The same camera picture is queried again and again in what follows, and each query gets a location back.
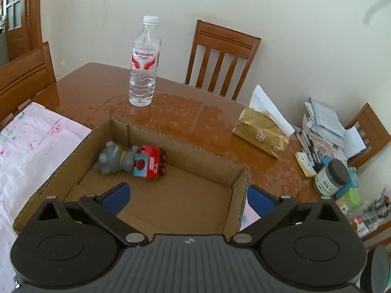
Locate bunch of black pens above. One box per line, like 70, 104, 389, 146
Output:
296, 130, 330, 171

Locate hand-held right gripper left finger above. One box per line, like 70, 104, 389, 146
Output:
36, 182, 146, 246

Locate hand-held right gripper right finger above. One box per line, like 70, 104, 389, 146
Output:
230, 185, 347, 248

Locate pink floral cloth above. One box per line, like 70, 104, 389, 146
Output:
0, 101, 261, 281

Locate jar with red label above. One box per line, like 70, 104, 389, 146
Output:
351, 214, 379, 239

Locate clear water bottle red label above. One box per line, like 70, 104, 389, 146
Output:
128, 15, 162, 107

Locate yellow sticky note pad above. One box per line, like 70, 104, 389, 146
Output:
295, 151, 318, 178

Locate wooden door glass panes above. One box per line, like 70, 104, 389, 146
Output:
0, 0, 42, 62

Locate cardboard box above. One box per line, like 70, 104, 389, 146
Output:
12, 116, 252, 235

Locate stack of white papers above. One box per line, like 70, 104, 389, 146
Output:
302, 98, 367, 161

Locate light blue box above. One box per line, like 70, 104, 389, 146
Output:
334, 167, 359, 200

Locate red toy truck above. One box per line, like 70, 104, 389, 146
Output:
132, 145, 168, 180

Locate dark grey round object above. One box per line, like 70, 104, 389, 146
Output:
360, 246, 391, 293

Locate grey animal toy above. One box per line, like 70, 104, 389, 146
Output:
92, 141, 141, 176

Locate glass jar black lid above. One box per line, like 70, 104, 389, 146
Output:
314, 159, 350, 196

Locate bottle with green lid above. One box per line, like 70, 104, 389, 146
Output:
336, 188, 361, 214

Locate gold tissue pack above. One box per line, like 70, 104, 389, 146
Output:
232, 84, 296, 158

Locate wooden slatted dining chair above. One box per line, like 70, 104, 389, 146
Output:
0, 41, 60, 129
184, 20, 261, 101
345, 103, 391, 170

